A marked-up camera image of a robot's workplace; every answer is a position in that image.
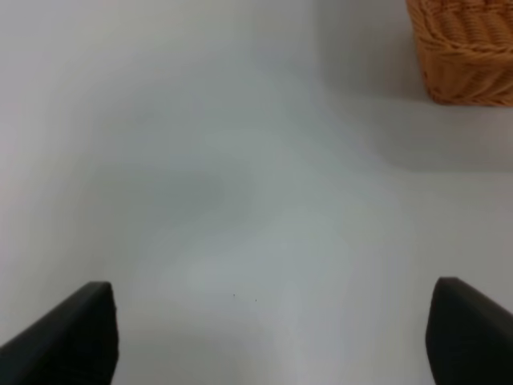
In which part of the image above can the orange wicker basket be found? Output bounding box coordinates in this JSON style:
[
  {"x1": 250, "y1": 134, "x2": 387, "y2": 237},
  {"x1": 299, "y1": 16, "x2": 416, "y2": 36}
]
[{"x1": 406, "y1": 1, "x2": 512, "y2": 107}]

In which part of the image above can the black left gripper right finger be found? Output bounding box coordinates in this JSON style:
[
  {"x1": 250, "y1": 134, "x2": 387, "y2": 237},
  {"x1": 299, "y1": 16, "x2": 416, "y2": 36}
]
[{"x1": 425, "y1": 277, "x2": 512, "y2": 385}]

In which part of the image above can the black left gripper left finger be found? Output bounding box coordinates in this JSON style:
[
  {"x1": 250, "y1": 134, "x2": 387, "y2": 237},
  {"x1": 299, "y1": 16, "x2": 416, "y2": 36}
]
[{"x1": 1, "y1": 282, "x2": 119, "y2": 384}]

